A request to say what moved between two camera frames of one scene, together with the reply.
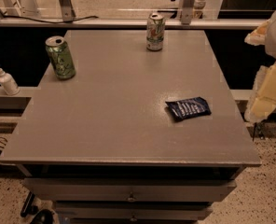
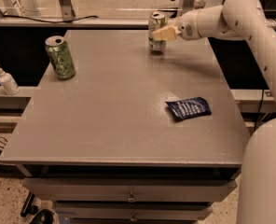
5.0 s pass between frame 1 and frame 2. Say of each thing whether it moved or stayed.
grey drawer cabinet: stayed
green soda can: stayed
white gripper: moved
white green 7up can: stayed
